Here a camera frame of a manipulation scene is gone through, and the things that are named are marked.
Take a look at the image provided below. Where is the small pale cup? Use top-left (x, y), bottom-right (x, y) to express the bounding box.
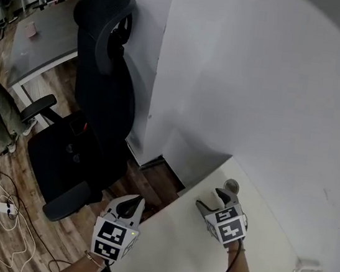
top-left (23, 21), bottom-right (39, 40)

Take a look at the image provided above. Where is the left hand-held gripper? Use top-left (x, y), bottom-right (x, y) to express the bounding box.
top-left (88, 189), bottom-right (147, 266)

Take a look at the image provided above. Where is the black mesh office chair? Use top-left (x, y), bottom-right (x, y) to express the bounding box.
top-left (16, 0), bottom-right (153, 232)

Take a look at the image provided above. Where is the white power strip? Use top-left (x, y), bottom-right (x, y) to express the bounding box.
top-left (0, 200), bottom-right (20, 217)

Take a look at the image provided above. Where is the black floor cable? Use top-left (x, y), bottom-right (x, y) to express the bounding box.
top-left (0, 139), bottom-right (94, 272)

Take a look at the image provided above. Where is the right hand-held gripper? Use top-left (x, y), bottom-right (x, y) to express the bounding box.
top-left (190, 184), bottom-right (254, 248)

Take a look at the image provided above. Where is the round grey cable grommet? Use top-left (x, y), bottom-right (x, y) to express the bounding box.
top-left (223, 177), bottom-right (242, 195)

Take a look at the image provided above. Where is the thin gold bracelet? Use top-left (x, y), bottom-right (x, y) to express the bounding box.
top-left (81, 249), bottom-right (104, 268)

